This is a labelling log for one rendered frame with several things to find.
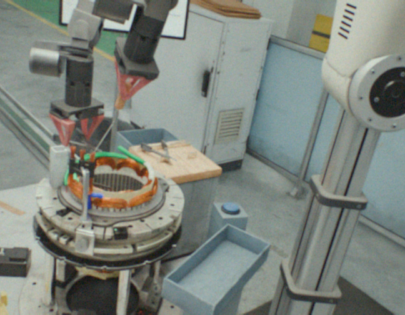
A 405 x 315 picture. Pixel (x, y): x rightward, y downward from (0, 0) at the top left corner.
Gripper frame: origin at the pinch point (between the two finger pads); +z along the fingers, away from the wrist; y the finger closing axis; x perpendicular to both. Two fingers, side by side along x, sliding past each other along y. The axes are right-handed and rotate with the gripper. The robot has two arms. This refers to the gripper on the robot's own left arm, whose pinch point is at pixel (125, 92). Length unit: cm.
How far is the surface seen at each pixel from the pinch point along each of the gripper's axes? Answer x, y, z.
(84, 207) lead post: -7.2, 16.7, 15.3
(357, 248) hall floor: 203, -45, 136
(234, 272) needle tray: 22.4, 30.8, 19.2
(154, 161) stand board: 19.0, -11.0, 30.1
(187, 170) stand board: 26.2, -5.2, 27.3
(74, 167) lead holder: -9.4, 11.4, 10.1
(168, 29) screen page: 48, -93, 34
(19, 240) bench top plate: -12, -10, 63
